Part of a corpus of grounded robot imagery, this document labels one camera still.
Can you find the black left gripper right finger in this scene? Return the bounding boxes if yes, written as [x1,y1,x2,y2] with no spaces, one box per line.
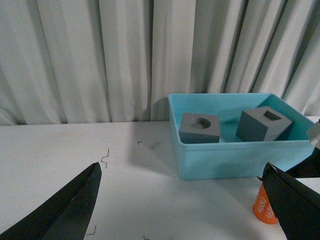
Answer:
[261,162,320,240]

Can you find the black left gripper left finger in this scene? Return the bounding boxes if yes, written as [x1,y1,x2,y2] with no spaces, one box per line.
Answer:
[0,162,102,240]

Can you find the gray cube with square hole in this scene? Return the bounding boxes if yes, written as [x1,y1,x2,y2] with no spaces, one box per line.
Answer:
[236,106,293,142]

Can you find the gray cube with round hole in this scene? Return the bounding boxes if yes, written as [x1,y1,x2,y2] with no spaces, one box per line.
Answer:
[178,112,221,144]

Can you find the blue plastic box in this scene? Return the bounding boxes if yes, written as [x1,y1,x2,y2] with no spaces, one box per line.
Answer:
[168,93,314,180]

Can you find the orange cylinder part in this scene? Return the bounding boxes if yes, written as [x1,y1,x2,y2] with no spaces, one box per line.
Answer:
[252,184,278,225]

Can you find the white pleated curtain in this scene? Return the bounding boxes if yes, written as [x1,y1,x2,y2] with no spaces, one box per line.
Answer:
[0,0,320,126]

